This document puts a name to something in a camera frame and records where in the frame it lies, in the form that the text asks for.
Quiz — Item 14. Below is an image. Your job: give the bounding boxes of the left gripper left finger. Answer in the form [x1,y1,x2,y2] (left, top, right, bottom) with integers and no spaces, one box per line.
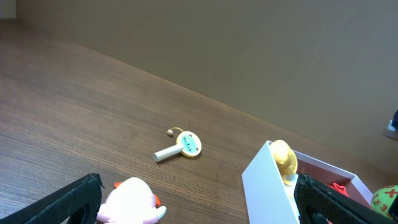
[1,173,103,224]

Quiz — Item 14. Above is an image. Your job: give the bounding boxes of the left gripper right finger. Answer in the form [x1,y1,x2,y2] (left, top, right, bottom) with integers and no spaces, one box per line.
[294,174,395,224]

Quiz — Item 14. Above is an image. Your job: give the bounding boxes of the red toy fire truck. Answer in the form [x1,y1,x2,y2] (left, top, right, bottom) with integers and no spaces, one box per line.
[328,182,349,197]

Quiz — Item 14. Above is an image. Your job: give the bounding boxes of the white plush duck toy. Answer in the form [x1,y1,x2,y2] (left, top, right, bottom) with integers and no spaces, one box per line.
[269,140,299,199]

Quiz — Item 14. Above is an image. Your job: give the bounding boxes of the green patterned ball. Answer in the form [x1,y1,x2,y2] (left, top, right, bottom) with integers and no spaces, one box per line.
[371,185,397,222]

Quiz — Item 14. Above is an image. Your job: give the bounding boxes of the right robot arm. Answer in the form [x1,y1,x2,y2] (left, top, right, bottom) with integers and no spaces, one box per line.
[383,111,398,141]

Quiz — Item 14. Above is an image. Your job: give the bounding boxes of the pink open cardboard box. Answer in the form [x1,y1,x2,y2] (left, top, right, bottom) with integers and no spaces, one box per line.
[242,141,373,224]

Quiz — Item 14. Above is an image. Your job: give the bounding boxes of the pink plush chick toy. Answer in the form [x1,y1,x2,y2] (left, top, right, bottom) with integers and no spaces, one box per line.
[96,177,167,224]

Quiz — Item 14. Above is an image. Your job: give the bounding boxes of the wooden rattle drum toy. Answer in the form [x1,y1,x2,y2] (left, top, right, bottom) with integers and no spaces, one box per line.
[152,127,202,162]

